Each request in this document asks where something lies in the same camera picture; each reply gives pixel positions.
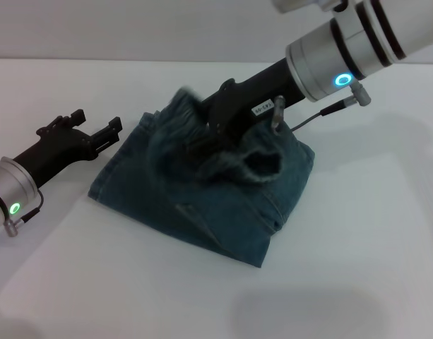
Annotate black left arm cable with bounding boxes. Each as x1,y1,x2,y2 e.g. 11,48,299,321
4,190,45,239

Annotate silver metal ring clip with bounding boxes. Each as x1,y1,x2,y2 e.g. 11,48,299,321
270,94,287,136

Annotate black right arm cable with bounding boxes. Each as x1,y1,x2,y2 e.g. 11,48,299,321
290,80,372,132

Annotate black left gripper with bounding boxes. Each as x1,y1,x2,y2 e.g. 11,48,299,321
13,109,123,191

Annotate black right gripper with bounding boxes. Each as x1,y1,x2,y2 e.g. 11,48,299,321
186,56,306,157

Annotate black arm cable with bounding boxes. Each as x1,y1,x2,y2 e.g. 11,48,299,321
290,80,372,132
4,190,45,239

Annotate blue denim shorts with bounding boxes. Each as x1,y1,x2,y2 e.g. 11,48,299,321
87,86,316,268

